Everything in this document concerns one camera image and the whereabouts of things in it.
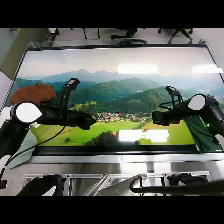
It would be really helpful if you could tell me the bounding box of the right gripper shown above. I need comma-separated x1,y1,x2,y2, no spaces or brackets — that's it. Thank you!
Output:
151,110,173,127

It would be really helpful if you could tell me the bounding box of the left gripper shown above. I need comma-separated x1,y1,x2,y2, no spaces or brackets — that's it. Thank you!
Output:
69,110,98,131

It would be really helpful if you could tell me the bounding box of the dark green T-shirt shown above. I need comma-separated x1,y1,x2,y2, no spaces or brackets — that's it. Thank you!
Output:
183,114,222,153

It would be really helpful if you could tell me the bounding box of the brown garment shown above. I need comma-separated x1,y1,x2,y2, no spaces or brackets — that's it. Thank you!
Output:
9,82,58,106

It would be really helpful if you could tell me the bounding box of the pale green garment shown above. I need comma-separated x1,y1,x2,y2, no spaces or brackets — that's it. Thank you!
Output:
5,129,38,170

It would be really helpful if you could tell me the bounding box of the black office chair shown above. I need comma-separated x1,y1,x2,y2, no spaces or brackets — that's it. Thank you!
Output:
110,27,148,46
157,27,195,45

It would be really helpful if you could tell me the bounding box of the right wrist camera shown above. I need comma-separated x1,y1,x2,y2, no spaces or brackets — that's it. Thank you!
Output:
159,85,184,112

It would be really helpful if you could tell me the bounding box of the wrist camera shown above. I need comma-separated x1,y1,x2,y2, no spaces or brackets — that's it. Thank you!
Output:
59,77,81,111
159,85,184,112

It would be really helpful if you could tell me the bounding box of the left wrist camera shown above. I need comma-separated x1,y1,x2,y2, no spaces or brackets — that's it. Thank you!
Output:
59,77,81,111

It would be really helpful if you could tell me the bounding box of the black cable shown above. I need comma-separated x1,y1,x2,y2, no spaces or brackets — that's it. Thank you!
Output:
182,120,216,143
0,125,67,181

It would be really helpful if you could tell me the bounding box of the silver frame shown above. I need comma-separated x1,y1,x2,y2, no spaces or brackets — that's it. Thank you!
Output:
13,151,224,197

